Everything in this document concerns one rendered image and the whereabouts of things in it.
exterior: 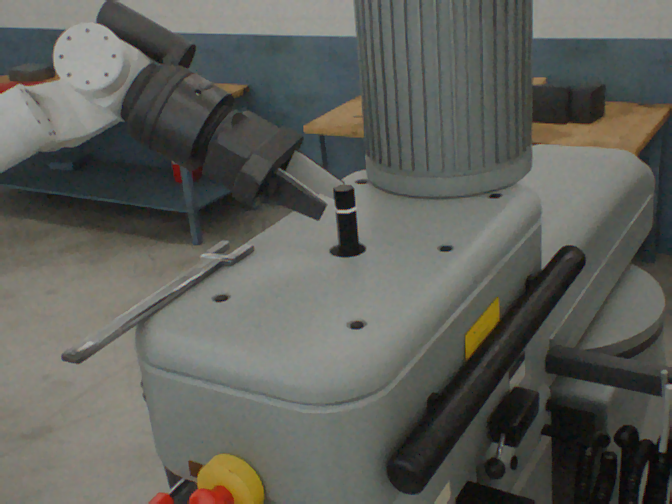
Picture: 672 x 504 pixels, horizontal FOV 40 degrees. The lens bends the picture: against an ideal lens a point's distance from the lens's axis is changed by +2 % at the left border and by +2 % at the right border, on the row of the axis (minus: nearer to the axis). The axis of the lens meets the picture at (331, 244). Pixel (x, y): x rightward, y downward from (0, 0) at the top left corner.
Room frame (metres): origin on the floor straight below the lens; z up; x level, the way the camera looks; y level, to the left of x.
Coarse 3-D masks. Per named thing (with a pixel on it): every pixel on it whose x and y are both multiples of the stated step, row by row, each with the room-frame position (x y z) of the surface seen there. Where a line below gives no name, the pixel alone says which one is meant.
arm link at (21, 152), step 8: (0, 112) 0.88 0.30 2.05; (0, 120) 0.87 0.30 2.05; (0, 128) 0.87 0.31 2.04; (8, 128) 0.87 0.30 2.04; (0, 136) 0.87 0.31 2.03; (8, 136) 0.87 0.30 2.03; (16, 136) 0.87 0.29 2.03; (0, 144) 0.87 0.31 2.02; (8, 144) 0.87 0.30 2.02; (16, 144) 0.87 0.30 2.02; (0, 152) 0.87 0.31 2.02; (8, 152) 0.87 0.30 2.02; (16, 152) 0.87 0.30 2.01; (24, 152) 0.88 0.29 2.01; (32, 152) 0.88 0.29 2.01; (0, 160) 0.87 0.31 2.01; (8, 160) 0.87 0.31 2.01; (16, 160) 0.88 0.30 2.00; (0, 168) 0.88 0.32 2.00; (8, 168) 0.88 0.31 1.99
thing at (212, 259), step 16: (208, 256) 0.84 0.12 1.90; (224, 256) 0.84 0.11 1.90; (240, 256) 0.84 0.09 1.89; (192, 272) 0.80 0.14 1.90; (208, 272) 0.81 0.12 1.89; (176, 288) 0.77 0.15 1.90; (144, 304) 0.74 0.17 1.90; (160, 304) 0.75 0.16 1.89; (128, 320) 0.72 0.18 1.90; (96, 336) 0.69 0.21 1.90; (112, 336) 0.69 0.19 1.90; (64, 352) 0.67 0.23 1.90; (80, 352) 0.67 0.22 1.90; (96, 352) 0.68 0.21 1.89
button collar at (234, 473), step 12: (216, 456) 0.66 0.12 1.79; (228, 456) 0.65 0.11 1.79; (204, 468) 0.65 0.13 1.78; (216, 468) 0.64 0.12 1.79; (228, 468) 0.64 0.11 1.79; (240, 468) 0.64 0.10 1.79; (204, 480) 0.65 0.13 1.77; (216, 480) 0.64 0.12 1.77; (228, 480) 0.63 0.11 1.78; (240, 480) 0.63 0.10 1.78; (252, 480) 0.63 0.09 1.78; (240, 492) 0.63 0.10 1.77; (252, 492) 0.63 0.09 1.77
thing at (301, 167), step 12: (300, 156) 0.88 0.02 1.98; (288, 168) 0.88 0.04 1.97; (300, 168) 0.88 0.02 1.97; (312, 168) 0.88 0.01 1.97; (324, 168) 0.88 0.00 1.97; (300, 180) 0.88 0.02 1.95; (312, 180) 0.88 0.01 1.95; (324, 180) 0.87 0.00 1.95; (336, 180) 0.87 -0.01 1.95; (324, 192) 0.87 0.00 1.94
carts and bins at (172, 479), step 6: (144, 390) 2.73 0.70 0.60; (144, 396) 2.67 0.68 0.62; (168, 474) 2.65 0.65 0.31; (174, 474) 2.61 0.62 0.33; (168, 480) 2.68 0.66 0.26; (174, 480) 2.62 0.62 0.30; (192, 486) 2.57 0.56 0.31; (186, 492) 2.59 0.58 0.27; (192, 492) 2.57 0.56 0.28; (180, 498) 2.61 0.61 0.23; (186, 498) 2.59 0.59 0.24
